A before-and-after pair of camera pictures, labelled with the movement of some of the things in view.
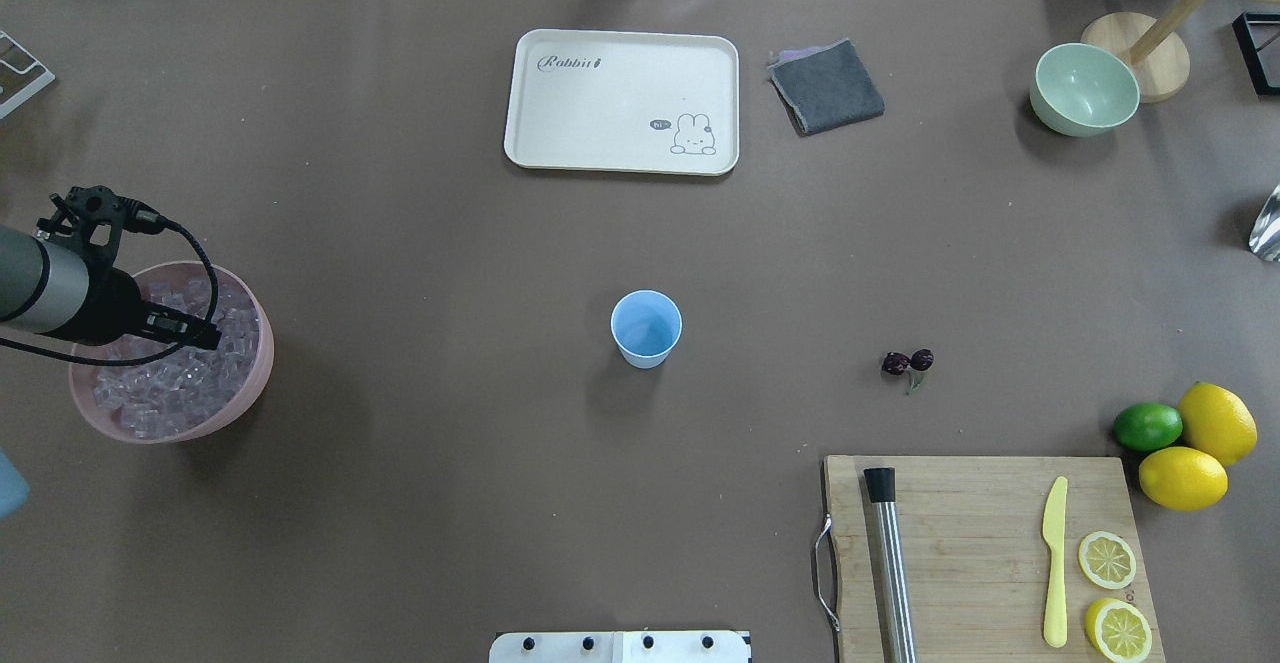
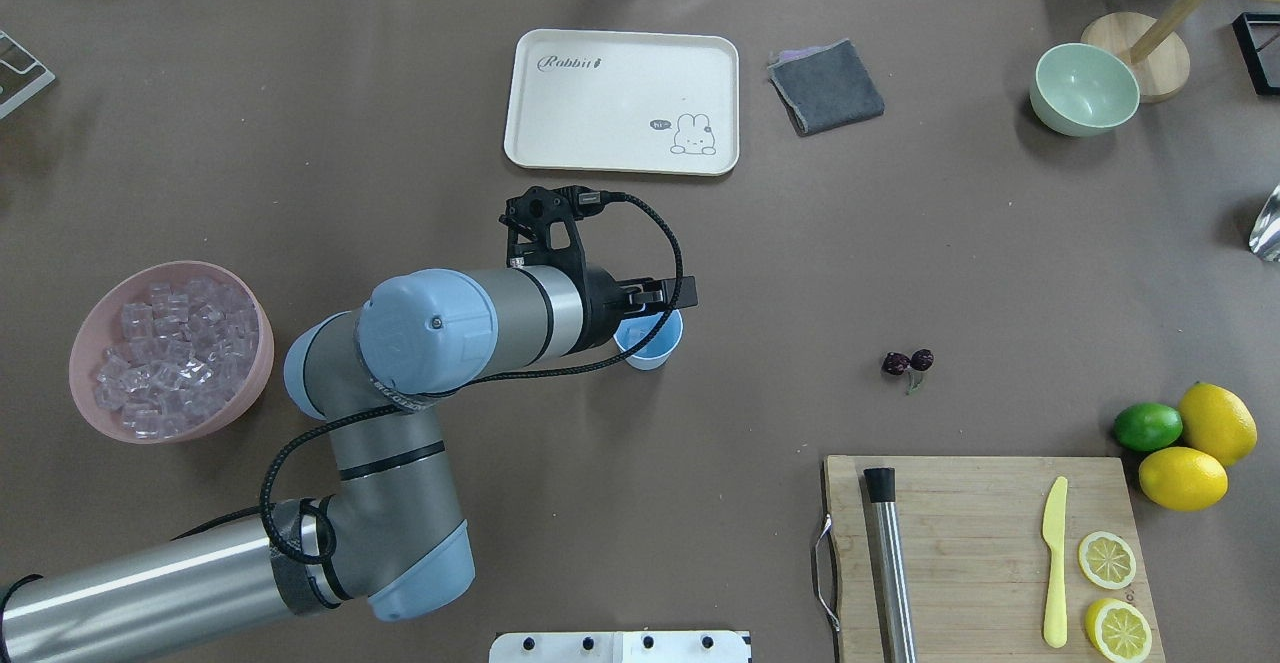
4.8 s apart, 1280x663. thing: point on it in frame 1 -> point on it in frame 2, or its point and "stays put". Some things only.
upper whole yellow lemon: x=1215 y=421 stays put
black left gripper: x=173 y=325 -> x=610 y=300
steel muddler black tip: x=896 y=594 stays put
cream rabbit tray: x=625 y=101 stays put
